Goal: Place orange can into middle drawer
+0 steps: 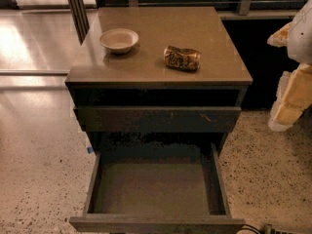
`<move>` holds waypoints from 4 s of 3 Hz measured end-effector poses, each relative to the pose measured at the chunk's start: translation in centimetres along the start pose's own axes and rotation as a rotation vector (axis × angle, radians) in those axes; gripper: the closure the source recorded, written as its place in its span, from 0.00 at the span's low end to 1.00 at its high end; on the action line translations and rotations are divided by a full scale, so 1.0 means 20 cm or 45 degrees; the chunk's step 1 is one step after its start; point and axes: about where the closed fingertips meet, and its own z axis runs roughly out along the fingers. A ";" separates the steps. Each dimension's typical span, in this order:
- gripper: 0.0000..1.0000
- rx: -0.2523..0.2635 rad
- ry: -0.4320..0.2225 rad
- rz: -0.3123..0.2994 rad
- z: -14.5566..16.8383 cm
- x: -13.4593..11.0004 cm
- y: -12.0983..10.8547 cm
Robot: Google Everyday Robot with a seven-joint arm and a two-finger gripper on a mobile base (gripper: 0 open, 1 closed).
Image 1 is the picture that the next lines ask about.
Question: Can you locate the crushed orange soda can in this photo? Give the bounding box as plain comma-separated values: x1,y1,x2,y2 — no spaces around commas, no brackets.
164,46,202,72

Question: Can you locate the black floor cable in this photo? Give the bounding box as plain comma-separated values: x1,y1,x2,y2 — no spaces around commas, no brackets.
238,223,298,234

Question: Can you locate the dark window frame post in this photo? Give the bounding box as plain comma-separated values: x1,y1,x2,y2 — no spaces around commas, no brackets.
67,0,90,43

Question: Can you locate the closed grey top drawer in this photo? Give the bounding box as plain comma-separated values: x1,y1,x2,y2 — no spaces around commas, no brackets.
74,106,241,133

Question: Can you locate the open grey middle drawer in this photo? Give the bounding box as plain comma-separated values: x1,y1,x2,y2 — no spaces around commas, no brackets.
69,143,245,234

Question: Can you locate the blue tape piece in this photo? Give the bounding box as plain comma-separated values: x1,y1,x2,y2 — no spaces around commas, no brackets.
87,146,94,154

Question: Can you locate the beige paper bowl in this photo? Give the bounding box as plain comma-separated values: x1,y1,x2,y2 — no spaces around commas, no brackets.
99,28,138,54

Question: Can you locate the grey drawer cabinet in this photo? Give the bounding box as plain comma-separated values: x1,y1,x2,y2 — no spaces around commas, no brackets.
65,7,252,151

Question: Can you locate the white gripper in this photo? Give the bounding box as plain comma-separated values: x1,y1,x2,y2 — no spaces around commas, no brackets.
267,0,312,132

